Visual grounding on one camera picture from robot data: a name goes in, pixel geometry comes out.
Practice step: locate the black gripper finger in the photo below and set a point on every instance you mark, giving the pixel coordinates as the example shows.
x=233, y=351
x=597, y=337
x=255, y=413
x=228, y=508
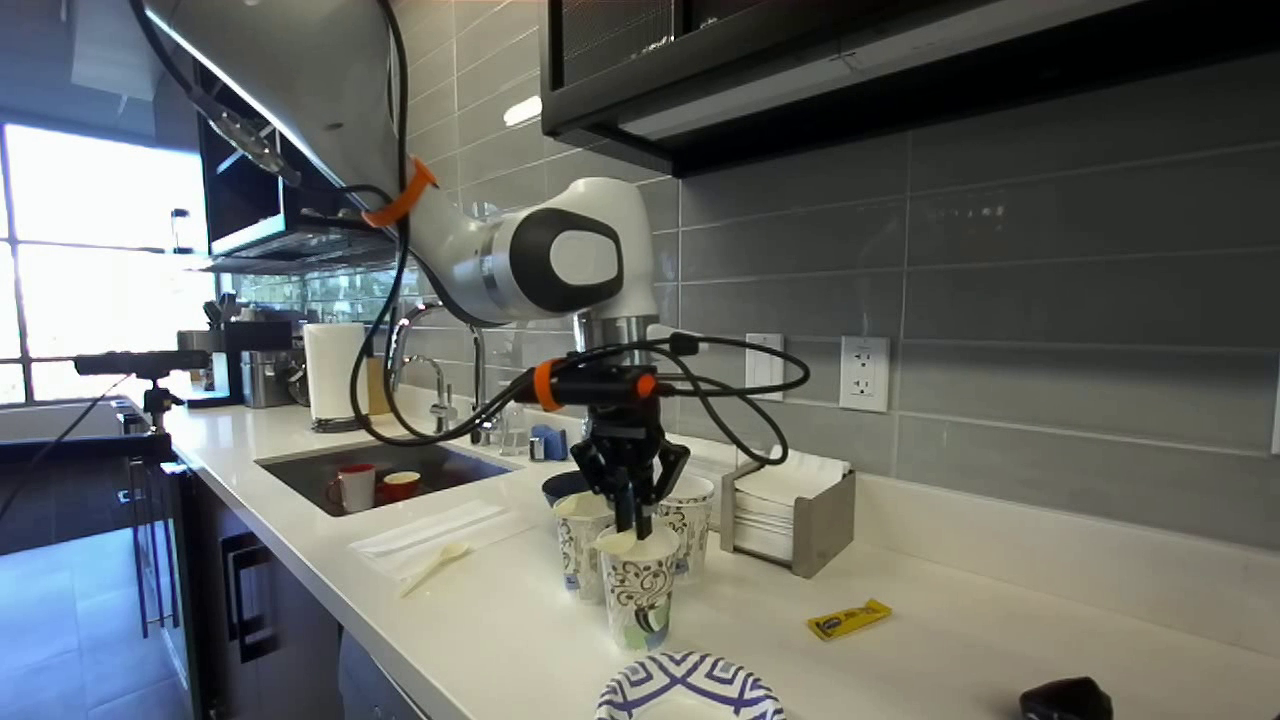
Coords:
x=604, y=481
x=666, y=471

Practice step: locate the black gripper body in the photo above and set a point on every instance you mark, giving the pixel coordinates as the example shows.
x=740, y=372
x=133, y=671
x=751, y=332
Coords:
x=625, y=429

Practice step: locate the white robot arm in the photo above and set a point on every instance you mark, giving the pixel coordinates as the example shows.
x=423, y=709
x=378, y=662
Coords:
x=463, y=255

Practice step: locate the patterned paper cup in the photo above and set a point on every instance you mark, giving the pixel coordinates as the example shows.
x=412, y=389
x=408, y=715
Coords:
x=642, y=602
x=696, y=527
x=573, y=544

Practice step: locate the white and red cup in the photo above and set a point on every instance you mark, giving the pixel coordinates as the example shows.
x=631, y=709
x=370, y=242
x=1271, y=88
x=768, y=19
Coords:
x=359, y=491

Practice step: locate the blue sponge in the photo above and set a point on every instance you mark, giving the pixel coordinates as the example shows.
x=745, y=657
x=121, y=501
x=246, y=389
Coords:
x=551, y=445

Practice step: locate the white napkin stack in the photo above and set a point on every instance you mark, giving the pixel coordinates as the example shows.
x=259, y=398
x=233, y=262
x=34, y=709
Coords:
x=774, y=501

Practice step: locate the stainless sink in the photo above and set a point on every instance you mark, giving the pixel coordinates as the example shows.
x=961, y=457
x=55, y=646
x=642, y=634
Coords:
x=454, y=464

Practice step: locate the gray napkin holder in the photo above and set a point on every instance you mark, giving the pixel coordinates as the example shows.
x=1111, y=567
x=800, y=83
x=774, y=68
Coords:
x=824, y=527

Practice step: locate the chrome faucet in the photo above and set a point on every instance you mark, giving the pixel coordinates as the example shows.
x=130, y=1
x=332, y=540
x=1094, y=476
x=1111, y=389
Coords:
x=442, y=393

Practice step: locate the computer keyboard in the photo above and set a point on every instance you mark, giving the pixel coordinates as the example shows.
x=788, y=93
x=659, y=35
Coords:
x=426, y=535

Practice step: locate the blue patterned paper plate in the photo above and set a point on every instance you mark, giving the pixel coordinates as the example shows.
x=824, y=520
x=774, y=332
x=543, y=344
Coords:
x=684, y=685

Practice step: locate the yellow packet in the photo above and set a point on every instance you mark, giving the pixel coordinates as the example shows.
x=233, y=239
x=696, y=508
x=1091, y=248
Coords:
x=848, y=616

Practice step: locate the white paper towel roll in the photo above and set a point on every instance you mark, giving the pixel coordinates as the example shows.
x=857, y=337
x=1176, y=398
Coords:
x=329, y=372

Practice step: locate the stainless coffee machine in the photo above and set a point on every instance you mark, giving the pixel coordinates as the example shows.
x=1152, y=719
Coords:
x=262, y=372

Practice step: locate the dark lower cabinet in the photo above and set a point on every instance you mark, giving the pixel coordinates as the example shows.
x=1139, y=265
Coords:
x=255, y=602

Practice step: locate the dark cabinet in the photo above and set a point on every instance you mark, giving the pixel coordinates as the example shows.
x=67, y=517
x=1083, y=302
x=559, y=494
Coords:
x=642, y=54
x=255, y=602

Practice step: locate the dark upper cabinet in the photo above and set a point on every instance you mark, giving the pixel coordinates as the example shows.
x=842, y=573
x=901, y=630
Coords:
x=642, y=54

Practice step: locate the under cabinet light strip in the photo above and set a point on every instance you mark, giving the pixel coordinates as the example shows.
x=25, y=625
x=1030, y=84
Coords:
x=800, y=83

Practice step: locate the black tripod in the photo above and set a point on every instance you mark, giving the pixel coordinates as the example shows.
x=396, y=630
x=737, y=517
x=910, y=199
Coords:
x=159, y=402

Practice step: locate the small black box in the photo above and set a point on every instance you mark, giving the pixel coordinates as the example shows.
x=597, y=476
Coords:
x=1064, y=703

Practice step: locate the black cart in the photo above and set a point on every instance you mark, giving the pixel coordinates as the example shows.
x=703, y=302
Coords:
x=67, y=494

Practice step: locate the bright window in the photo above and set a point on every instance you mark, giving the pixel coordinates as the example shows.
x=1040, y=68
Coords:
x=93, y=265

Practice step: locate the white light switch plate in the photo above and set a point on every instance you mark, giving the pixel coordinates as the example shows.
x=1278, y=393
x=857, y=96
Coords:
x=767, y=364

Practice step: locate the white wall outlet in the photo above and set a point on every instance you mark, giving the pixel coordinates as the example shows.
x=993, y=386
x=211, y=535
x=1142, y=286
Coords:
x=866, y=372

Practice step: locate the black stereo camera bar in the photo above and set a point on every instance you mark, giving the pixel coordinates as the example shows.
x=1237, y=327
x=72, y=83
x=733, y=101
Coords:
x=133, y=360

